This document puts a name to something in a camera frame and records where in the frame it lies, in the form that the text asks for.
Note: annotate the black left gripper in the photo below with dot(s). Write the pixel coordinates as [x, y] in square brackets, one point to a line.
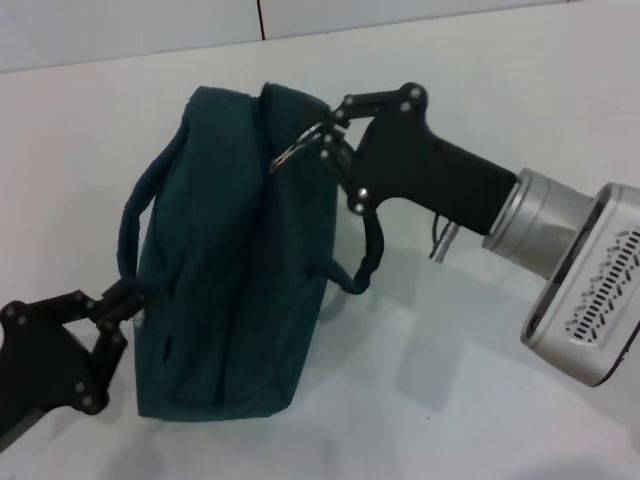
[45, 365]

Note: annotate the dark teal fabric lunch bag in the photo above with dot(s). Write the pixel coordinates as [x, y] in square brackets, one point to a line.
[225, 275]

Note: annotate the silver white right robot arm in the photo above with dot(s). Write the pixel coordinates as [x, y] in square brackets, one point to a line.
[545, 225]

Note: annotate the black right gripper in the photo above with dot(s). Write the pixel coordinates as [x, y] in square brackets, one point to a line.
[420, 165]

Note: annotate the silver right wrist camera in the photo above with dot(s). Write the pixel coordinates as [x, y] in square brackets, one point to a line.
[590, 300]

